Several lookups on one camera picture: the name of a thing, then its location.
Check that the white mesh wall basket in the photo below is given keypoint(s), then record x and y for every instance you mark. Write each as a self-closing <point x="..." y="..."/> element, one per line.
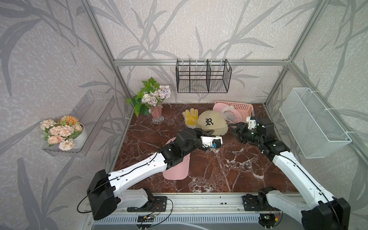
<point x="314" y="128"/>

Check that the pink baseball cap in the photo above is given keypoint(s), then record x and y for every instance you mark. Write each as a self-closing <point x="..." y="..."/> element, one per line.
<point x="180" y="171"/>

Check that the white pot peach flowers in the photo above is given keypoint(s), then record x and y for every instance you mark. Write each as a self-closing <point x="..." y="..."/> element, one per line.
<point x="67" y="133"/>

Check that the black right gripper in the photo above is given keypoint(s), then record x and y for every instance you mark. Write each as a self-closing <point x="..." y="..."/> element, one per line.
<point x="241" y="132"/>

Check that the yellow white work gloves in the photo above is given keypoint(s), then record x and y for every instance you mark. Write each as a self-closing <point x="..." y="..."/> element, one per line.
<point x="190" y="117"/>

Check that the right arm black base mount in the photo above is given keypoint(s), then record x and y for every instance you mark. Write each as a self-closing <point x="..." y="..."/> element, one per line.
<point x="256" y="203"/>

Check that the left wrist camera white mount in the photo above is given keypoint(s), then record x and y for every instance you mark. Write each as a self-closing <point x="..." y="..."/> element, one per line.
<point x="211" y="142"/>

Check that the beige baseball cap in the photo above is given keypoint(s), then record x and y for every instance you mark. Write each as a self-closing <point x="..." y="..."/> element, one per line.
<point x="212" y="120"/>

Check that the pink plastic basket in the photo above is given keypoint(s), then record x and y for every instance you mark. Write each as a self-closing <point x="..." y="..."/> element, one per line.
<point x="246" y="110"/>

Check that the pink glass vase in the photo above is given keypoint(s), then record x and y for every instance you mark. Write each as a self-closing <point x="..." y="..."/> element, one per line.
<point x="156" y="113"/>

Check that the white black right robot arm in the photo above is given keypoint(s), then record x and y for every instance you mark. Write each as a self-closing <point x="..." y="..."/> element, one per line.
<point x="321" y="210"/>

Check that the green and lilac flower bouquet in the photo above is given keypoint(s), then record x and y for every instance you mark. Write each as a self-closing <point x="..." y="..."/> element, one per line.
<point x="151" y="95"/>

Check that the black wire wall basket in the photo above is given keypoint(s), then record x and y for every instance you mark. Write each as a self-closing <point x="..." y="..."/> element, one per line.
<point x="203" y="76"/>

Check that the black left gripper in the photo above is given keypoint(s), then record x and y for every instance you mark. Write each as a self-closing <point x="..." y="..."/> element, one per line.
<point x="200" y="132"/>

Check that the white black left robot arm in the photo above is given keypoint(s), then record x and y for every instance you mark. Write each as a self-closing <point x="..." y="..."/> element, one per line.
<point x="107" y="192"/>

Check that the clear acrylic wall shelf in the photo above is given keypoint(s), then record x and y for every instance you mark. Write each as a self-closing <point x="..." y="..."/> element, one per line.
<point x="91" y="111"/>

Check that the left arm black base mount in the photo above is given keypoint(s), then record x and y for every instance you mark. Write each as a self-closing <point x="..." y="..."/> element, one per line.
<point x="155" y="204"/>

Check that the pink cap in basket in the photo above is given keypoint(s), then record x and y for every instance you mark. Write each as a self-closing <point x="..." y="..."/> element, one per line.
<point x="228" y="112"/>

